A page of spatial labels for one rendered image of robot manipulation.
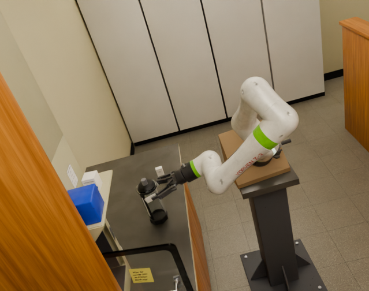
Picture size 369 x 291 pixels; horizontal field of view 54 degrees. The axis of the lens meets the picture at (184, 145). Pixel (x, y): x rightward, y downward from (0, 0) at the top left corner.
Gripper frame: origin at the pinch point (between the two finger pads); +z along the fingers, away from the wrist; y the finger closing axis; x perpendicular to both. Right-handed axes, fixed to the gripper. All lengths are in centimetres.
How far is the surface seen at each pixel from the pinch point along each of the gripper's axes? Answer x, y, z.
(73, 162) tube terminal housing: -47, 30, 3
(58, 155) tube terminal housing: -56, 38, 1
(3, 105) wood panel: -84, 67, -14
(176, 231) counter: 22.6, 9.3, -1.5
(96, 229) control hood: -35, 58, -2
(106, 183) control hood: -36, 35, -4
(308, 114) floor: 152, -224, -121
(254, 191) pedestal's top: 35, -6, -45
